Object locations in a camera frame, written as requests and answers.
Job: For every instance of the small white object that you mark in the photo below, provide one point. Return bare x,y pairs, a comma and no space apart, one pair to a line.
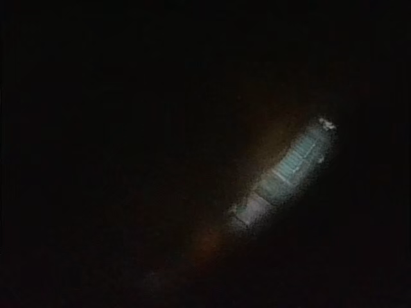
327,123

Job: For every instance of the pale grey box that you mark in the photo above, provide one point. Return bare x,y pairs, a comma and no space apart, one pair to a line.
253,210

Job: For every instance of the teal slatted panel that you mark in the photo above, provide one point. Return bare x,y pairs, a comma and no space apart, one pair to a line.
297,158

